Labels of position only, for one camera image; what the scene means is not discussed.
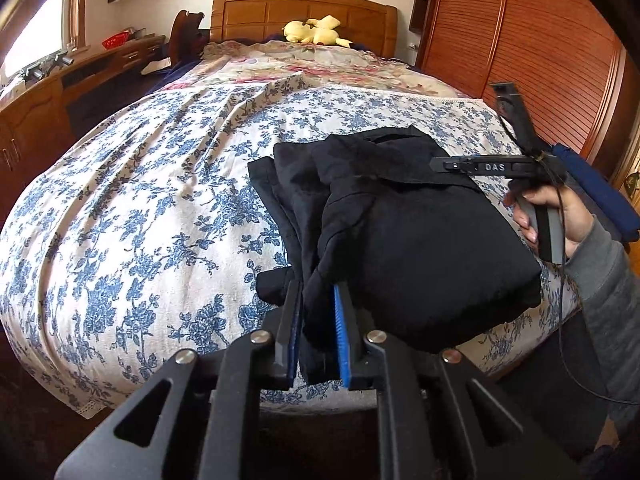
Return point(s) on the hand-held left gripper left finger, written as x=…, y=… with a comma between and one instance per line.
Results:
x=291, y=335

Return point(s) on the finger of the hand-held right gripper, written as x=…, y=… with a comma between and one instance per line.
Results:
x=450, y=164

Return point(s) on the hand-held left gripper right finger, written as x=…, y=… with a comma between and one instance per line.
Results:
x=344, y=335

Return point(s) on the black coat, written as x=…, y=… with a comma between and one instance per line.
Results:
x=415, y=245

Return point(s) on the person's right forearm grey sleeve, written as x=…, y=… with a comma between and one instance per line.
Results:
x=607, y=300

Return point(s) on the person's right hand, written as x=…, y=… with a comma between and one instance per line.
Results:
x=575, y=215

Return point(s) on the folded blue cloth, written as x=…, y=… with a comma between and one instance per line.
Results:
x=595, y=185

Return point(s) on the wooden door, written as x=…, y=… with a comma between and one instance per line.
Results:
x=629, y=125

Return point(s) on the wooden slatted wardrobe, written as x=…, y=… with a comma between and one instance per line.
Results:
x=540, y=40

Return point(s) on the pink floral quilt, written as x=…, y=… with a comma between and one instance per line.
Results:
x=320, y=67

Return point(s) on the yellow plush toy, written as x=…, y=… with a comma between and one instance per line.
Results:
x=315, y=32

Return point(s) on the blue floral bed sheet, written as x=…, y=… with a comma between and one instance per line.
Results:
x=140, y=220

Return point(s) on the wooden bed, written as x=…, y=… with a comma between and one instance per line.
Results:
x=300, y=15

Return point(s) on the wooden chair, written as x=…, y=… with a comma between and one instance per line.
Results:
x=184, y=35

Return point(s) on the white paper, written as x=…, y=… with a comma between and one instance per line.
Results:
x=157, y=66

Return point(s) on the wooden desk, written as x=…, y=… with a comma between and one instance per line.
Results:
x=95, y=90

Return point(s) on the red basket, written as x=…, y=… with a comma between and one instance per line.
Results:
x=116, y=40

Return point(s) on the black device on desk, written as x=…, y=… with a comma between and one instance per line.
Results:
x=47, y=64

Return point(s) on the window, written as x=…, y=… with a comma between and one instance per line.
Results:
x=35, y=35

